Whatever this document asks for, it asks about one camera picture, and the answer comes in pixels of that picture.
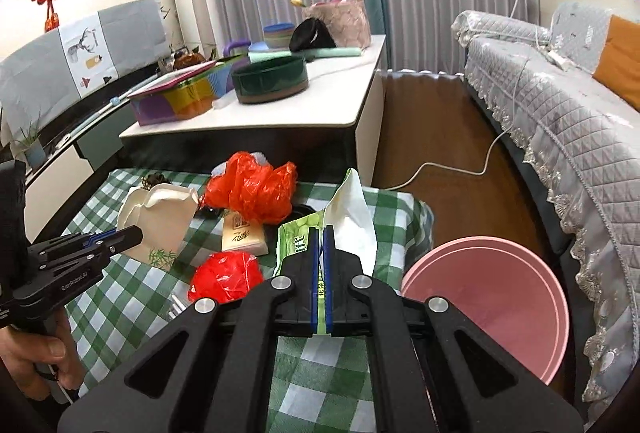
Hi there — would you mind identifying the dark green round tub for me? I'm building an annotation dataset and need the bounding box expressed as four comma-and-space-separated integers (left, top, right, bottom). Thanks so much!
231, 54, 310, 106

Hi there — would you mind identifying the white coffee table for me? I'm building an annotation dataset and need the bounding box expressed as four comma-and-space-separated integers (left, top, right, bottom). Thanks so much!
119, 34, 389, 186

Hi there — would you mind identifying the black hat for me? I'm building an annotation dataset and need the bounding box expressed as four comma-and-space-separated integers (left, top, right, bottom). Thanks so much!
289, 18, 337, 52

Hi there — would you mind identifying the thin white cable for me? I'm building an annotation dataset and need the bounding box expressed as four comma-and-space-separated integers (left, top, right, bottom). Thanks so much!
307, 58, 377, 82

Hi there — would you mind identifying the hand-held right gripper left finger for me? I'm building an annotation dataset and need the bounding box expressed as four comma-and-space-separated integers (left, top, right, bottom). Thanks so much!
57, 227, 324, 433

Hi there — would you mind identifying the stack of pastel bowls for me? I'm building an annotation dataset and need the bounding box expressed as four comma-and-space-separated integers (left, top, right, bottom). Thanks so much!
263, 23, 296, 50

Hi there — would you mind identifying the grey cushion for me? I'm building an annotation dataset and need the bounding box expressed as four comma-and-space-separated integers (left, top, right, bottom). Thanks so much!
550, 3, 616, 74

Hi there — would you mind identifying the pink plastic basin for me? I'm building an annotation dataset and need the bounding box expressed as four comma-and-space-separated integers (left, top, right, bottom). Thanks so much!
400, 236, 570, 387

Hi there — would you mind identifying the white stick with blue ball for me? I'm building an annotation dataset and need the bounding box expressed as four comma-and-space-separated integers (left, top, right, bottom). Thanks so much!
60, 80, 162, 140

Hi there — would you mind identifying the colourful storage box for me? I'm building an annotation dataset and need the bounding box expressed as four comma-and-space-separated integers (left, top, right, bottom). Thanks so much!
129, 58, 247, 126

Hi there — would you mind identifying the orange cushion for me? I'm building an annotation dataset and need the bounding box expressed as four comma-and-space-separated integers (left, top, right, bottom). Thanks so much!
592, 14, 640, 112

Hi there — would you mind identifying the beige flat box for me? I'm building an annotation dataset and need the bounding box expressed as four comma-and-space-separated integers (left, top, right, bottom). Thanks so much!
221, 209, 270, 257

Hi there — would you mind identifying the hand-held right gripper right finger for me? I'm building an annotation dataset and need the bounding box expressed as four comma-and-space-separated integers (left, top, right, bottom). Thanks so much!
323, 225, 584, 433

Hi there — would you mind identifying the white television cabinet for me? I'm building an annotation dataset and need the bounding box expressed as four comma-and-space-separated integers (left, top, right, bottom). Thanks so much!
20, 98, 132, 239

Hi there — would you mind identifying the cream paper bag bamboo print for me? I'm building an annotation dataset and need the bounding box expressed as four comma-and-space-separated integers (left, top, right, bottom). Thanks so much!
116, 183, 200, 272

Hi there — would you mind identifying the pink quilted bag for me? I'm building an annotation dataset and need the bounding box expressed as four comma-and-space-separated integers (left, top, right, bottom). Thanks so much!
301, 0, 372, 48

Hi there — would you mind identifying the green tissue packet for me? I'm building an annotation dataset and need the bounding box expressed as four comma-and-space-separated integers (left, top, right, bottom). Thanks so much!
272, 168, 377, 337

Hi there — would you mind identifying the person's left hand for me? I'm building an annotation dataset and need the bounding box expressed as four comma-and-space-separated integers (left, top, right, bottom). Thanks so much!
0, 308, 87, 402

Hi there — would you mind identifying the white power cable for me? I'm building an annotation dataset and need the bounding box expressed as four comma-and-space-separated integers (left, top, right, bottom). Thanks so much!
387, 25, 552, 192

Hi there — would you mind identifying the black television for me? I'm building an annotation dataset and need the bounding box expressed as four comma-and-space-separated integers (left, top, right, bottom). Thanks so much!
37, 63, 162, 136

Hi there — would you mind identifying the small potted plant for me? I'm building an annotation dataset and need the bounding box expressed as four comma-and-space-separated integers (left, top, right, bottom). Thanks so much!
12, 113, 49, 169

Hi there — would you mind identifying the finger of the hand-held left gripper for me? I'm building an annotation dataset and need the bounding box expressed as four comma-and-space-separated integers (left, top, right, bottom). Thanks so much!
35, 244, 118, 278
27, 226, 144, 264

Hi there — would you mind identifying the small red plastic bag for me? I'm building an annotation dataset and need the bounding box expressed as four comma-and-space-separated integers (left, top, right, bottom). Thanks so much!
188, 251, 265, 305

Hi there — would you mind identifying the green checked tablecloth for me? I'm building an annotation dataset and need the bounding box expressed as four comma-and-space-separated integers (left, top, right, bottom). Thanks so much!
65, 168, 435, 433

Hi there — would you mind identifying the large red plastic bag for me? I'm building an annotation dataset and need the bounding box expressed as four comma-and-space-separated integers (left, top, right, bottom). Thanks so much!
205, 152, 299, 227

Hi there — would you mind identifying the grey television dust cover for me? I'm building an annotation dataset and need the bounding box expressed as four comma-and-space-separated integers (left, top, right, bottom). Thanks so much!
0, 0, 169, 134

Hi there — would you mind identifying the grey quilted sofa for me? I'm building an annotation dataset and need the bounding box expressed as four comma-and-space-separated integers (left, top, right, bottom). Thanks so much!
451, 2, 640, 414

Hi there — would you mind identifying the mint green folded towel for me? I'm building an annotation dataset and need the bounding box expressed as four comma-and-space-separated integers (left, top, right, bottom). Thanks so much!
248, 46, 362, 63

